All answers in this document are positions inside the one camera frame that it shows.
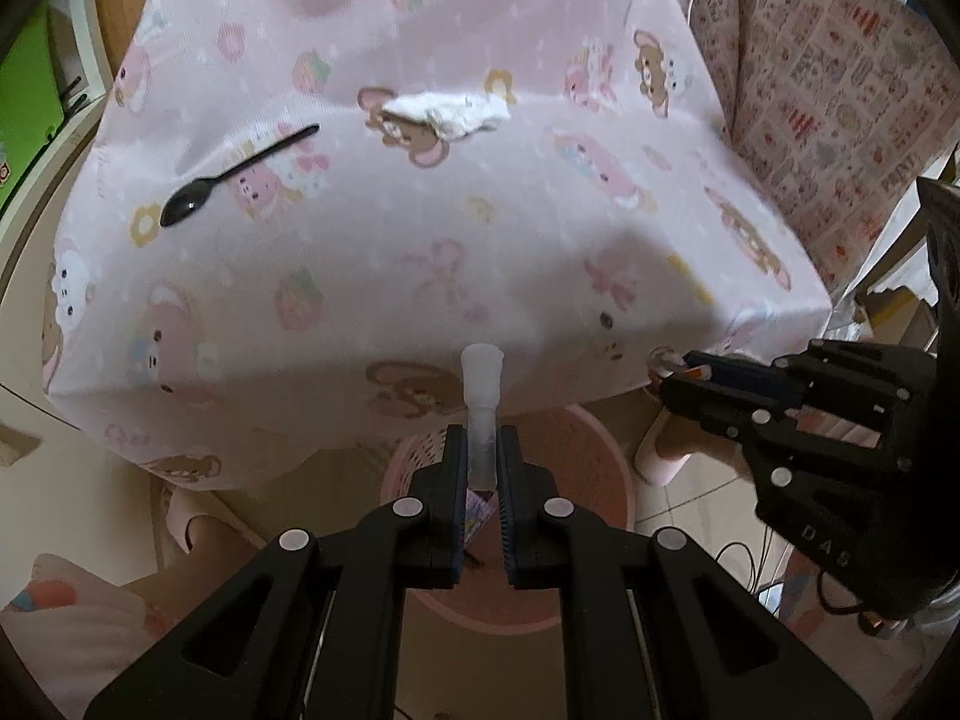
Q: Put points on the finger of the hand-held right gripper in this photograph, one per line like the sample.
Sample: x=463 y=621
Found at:
x=810 y=487
x=862 y=379

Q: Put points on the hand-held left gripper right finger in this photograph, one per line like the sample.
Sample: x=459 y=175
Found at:
x=508 y=495

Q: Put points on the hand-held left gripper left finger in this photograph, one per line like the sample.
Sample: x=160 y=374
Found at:
x=454 y=495

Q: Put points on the pink plastic basket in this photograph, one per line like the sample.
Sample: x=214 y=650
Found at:
x=585 y=480

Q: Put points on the clear plastic tube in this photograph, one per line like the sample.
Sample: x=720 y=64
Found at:
x=481 y=420

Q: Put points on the purple printed carton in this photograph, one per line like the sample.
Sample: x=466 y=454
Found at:
x=478 y=523

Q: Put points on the cardboard box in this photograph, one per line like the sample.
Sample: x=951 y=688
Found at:
x=889 y=307

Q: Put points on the person's right leg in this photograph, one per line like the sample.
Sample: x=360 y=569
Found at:
x=675 y=450

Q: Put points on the person's leg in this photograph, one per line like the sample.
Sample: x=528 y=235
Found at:
x=217 y=540
x=675 y=450

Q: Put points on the person's left leg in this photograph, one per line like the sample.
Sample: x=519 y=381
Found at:
x=217 y=540

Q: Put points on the pink printed tablecloth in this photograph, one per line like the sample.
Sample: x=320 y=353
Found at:
x=450 y=225

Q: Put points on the patterned chair cover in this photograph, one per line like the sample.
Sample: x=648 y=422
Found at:
x=825 y=90

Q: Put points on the white crumpled tissue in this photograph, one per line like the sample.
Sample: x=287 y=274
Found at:
x=450 y=112

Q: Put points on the black plastic spoon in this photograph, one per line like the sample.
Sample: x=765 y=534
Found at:
x=199 y=195

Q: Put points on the printed pale cloth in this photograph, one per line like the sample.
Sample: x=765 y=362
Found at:
x=67 y=615

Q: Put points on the green fabric storage box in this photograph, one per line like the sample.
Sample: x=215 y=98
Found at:
x=26 y=105

